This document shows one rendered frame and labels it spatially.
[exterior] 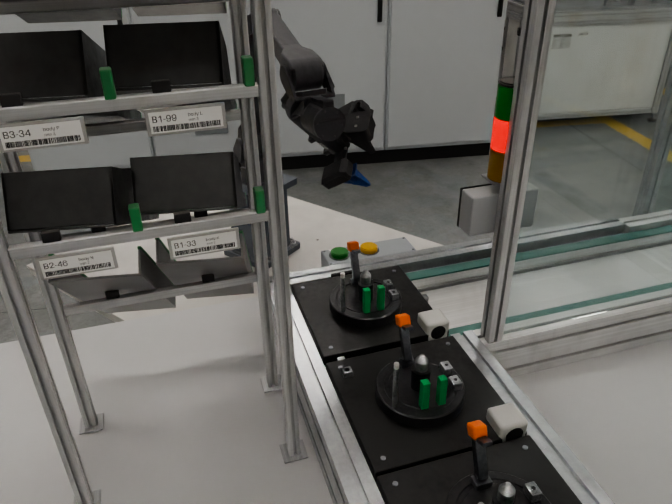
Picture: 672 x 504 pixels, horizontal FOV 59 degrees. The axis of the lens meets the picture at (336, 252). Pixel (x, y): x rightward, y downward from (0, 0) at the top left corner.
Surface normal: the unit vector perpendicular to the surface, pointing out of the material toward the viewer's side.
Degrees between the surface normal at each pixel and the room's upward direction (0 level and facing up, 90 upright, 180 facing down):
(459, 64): 90
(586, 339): 90
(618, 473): 0
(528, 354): 90
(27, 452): 0
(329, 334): 0
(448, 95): 90
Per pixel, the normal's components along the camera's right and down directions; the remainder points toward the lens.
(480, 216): 0.29, 0.48
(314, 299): -0.02, -0.86
